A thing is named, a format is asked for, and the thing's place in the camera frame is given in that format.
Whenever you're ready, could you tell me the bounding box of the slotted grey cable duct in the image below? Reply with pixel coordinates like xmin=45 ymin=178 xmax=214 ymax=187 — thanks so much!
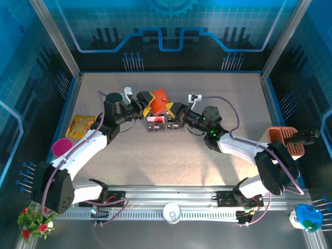
xmin=56 ymin=210 xmax=241 ymax=222

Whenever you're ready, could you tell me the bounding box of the black knife handle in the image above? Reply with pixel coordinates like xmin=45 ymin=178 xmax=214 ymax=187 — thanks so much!
xmin=284 ymin=129 xmax=322 ymax=150

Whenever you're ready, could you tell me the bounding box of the pink round lid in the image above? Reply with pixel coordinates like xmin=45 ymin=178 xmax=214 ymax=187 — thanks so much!
xmin=51 ymin=138 xmax=74 ymax=158

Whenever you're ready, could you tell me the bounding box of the orange card holder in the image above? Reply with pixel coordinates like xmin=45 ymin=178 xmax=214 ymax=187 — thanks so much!
xmin=150 ymin=88 xmax=170 ymax=117

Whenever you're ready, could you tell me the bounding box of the blue and grey table frame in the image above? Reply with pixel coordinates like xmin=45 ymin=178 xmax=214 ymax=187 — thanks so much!
xmin=38 ymin=69 xmax=307 ymax=189

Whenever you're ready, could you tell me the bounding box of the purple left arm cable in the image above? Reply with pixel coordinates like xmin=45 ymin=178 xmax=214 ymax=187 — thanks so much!
xmin=41 ymin=90 xmax=130 ymax=227

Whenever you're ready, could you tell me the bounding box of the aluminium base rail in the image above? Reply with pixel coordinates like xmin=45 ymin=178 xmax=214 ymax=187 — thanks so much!
xmin=31 ymin=184 xmax=312 ymax=209

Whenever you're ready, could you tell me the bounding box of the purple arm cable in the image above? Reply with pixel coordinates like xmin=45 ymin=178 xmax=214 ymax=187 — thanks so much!
xmin=201 ymin=95 xmax=306 ymax=228
xmin=41 ymin=90 xmax=130 ymax=227

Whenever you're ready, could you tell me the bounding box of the yellow snack packet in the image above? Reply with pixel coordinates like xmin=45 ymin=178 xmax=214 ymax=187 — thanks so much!
xmin=65 ymin=114 xmax=98 ymax=139

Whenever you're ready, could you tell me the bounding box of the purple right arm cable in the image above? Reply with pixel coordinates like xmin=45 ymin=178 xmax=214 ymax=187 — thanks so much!
xmin=201 ymin=95 xmax=306 ymax=228

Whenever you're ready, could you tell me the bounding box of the aluminium frame post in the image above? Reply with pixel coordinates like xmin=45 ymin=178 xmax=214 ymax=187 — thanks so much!
xmin=28 ymin=0 xmax=82 ymax=80
xmin=260 ymin=0 xmax=312 ymax=80

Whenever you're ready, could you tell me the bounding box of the artificial plant with red flowers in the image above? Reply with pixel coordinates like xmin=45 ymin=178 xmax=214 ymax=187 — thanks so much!
xmin=17 ymin=204 xmax=59 ymax=244

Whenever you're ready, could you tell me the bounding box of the orange plastic holder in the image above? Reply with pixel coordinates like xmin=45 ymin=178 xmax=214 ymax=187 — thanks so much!
xmin=266 ymin=126 xmax=306 ymax=163

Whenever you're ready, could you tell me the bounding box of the white paper cup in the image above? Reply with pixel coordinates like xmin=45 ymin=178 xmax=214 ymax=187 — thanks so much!
xmin=162 ymin=202 xmax=183 ymax=225

